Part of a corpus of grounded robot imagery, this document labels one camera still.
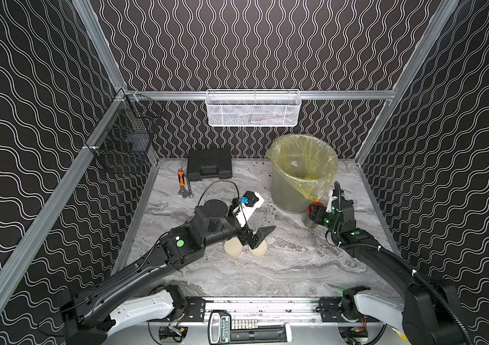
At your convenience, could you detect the jar with red lid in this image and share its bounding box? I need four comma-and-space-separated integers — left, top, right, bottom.
303, 202, 323, 229

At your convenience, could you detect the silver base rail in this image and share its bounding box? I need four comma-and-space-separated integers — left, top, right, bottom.
88, 296, 401, 325

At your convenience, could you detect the trash bin with yellow bag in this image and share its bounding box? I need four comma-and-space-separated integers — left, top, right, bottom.
265, 134, 339, 214

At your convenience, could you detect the cream lid of back jar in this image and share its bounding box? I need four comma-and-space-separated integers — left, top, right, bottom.
224, 239, 244, 258

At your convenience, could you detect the black wire basket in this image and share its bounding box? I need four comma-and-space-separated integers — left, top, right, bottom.
84, 89, 155, 176

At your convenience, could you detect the white wire mesh basket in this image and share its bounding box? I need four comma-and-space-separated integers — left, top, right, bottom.
205, 89, 302, 127

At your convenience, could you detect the black plastic tool case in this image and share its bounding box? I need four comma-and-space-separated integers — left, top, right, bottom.
186, 148, 233, 182

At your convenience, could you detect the orange handled wrench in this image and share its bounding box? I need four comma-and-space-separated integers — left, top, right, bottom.
178, 168, 194, 198

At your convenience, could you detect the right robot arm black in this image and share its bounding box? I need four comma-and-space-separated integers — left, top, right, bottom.
307, 198, 473, 344

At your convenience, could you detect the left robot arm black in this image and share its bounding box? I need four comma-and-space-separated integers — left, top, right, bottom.
58, 198, 275, 344

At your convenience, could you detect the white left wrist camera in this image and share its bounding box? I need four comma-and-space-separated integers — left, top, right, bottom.
230, 191, 264, 228

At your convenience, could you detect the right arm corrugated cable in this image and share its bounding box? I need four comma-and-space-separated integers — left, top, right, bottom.
326, 180, 474, 345

